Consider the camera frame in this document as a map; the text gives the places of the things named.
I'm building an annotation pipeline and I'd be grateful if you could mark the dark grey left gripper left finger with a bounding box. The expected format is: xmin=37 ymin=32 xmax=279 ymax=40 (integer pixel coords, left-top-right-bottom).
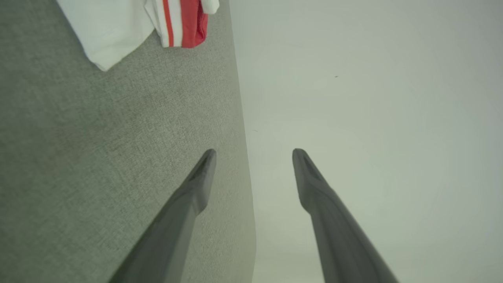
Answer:
xmin=108 ymin=149 xmax=217 ymax=283

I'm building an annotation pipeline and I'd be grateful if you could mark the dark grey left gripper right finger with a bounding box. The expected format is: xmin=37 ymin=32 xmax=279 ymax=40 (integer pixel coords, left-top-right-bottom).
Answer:
xmin=292 ymin=148 xmax=400 ymax=283

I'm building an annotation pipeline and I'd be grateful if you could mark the red Bulls basketball jersey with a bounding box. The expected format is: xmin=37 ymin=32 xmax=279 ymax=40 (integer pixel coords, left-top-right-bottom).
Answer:
xmin=56 ymin=0 xmax=220 ymax=72

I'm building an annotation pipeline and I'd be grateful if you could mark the grey fabric sofa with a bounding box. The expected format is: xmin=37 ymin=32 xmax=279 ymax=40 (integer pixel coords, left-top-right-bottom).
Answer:
xmin=0 ymin=0 xmax=258 ymax=283

